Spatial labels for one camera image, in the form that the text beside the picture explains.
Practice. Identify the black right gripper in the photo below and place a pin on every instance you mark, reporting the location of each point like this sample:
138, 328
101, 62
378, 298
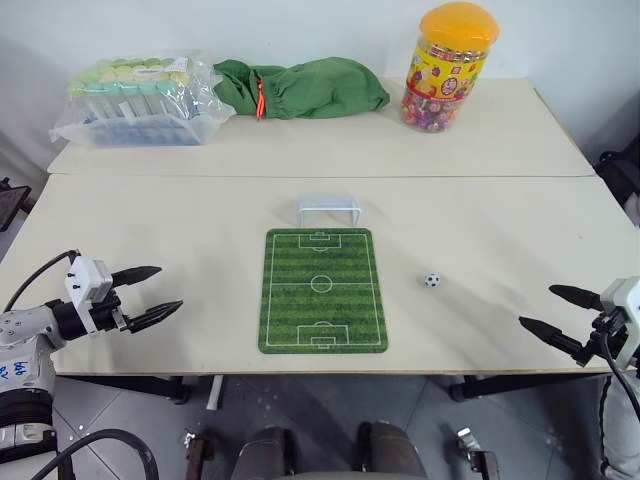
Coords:
600, 336

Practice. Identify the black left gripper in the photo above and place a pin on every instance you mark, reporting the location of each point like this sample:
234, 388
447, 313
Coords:
106, 314

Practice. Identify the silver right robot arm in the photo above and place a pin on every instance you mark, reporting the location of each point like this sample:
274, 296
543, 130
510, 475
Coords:
622, 430

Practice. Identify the small soccer ball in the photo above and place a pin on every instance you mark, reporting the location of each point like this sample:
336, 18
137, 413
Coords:
433, 280

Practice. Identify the green soccer field mat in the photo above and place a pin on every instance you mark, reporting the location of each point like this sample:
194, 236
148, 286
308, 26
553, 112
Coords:
322, 300

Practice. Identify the black table foot bar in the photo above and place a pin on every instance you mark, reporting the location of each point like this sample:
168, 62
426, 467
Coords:
525, 386

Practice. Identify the white table leg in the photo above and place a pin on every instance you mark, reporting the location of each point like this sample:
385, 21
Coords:
215, 392

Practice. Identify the black chair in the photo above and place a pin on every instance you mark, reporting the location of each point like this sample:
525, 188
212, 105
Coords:
620, 175

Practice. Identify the black device at table side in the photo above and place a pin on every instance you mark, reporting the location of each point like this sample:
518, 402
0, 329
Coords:
10, 205

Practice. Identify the plastic bag of test tubes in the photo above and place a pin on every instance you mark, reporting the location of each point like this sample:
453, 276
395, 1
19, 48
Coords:
135, 105

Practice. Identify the dark rounded shape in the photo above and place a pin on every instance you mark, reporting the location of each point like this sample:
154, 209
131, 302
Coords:
390, 450
267, 452

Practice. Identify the small white goal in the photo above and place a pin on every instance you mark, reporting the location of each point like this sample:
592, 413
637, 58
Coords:
330, 202

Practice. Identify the candy jar with orange lid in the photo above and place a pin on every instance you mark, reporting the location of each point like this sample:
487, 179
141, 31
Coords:
445, 85

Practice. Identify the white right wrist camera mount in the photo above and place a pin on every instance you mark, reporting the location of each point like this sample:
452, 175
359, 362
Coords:
620, 300

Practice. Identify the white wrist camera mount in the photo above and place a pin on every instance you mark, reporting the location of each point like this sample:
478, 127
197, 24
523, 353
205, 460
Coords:
87, 280
620, 300

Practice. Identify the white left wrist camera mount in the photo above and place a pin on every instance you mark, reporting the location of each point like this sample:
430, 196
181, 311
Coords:
87, 280

